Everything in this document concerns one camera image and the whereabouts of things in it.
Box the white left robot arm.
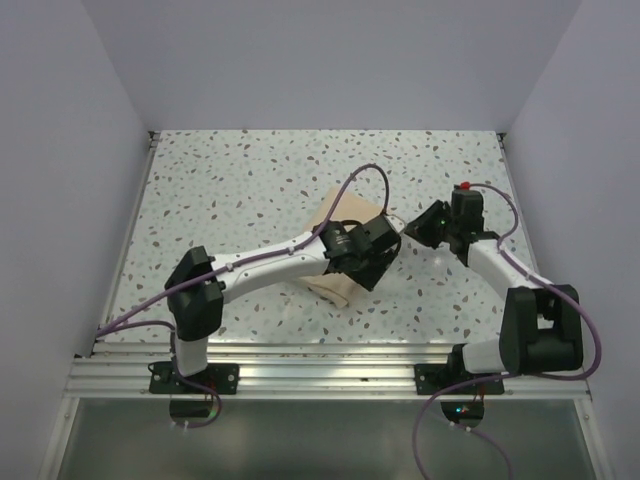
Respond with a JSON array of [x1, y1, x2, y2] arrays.
[[164, 214, 404, 393]]

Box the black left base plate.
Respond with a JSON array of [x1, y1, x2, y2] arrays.
[[147, 361, 240, 395]]

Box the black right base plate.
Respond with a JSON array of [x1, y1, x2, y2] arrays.
[[413, 363, 505, 396]]

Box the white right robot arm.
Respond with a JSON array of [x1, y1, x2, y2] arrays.
[[406, 183, 584, 393]]

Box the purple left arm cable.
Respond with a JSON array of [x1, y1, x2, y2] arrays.
[[94, 163, 394, 429]]

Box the beige cloth mat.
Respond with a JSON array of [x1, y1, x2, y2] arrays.
[[299, 188, 403, 309]]

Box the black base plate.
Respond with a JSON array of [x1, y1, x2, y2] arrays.
[[147, 361, 240, 395], [413, 363, 505, 396]]

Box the aluminium rail frame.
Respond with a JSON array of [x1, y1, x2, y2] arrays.
[[40, 130, 611, 479]]

